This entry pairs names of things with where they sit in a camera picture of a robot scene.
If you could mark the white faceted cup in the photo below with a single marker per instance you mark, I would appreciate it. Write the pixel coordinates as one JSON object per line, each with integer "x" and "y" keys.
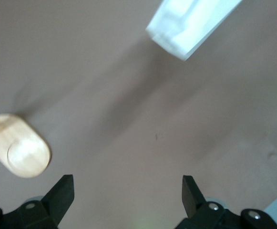
{"x": 190, "y": 23}

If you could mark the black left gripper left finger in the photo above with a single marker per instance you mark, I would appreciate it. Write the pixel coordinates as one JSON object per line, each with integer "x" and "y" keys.
{"x": 57, "y": 202}

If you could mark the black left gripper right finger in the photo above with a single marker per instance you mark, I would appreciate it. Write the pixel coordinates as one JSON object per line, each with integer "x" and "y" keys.
{"x": 191, "y": 202}

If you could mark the wooden cup rack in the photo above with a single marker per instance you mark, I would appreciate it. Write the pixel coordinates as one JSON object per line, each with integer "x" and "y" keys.
{"x": 19, "y": 145}

